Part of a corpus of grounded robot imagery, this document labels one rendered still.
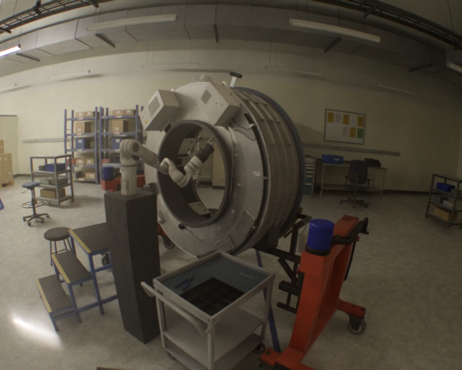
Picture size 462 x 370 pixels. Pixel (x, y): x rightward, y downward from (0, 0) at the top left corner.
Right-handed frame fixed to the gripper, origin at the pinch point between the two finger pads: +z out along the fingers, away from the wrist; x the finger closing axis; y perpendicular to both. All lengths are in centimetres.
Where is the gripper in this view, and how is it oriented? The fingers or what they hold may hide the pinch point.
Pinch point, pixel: (215, 137)
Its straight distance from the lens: 164.9
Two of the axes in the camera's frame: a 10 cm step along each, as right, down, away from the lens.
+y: 7.3, 6.1, -3.0
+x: -1.3, -3.0, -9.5
